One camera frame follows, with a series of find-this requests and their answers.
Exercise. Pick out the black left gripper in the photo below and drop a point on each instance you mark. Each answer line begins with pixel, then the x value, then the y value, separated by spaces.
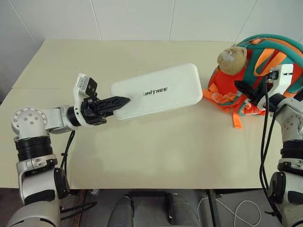
pixel 91 114

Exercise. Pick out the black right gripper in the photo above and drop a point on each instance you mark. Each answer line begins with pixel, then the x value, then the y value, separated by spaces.
pixel 258 95

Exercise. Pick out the white rectangular Unitree box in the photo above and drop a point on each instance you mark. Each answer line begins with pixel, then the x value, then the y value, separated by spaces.
pixel 165 94

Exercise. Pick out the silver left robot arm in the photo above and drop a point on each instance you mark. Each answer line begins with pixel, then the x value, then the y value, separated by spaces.
pixel 30 123

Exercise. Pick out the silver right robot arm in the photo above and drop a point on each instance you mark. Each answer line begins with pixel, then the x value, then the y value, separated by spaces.
pixel 291 113

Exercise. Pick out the orange and teal backpack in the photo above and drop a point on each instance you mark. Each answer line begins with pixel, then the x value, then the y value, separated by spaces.
pixel 265 54

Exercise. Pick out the beige plush animal toy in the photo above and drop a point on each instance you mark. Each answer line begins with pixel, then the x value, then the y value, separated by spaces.
pixel 233 59

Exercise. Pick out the black crossbar under table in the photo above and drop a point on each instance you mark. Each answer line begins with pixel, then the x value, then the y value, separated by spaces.
pixel 148 194

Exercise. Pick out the dark rounded grey shape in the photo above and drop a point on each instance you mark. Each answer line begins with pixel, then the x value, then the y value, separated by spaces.
pixel 124 211

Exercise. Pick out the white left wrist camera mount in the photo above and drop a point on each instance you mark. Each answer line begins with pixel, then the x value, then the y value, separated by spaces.
pixel 78 99

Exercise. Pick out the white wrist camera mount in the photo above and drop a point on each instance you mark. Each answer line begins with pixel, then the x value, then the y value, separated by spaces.
pixel 285 80
pixel 78 99

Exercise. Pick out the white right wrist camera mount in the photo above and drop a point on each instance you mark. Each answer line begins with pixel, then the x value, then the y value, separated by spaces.
pixel 285 80

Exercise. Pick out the black table frame leg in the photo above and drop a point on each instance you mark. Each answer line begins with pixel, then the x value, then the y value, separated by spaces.
pixel 213 208

